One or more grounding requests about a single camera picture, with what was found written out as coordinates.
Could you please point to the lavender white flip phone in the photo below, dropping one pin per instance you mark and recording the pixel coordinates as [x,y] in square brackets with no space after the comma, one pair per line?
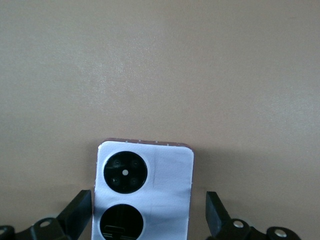
[170,180]

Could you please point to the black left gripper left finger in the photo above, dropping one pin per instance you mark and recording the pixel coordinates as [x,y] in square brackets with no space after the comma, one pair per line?
[80,205]

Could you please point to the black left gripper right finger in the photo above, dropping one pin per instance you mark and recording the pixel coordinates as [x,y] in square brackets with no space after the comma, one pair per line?
[212,207]

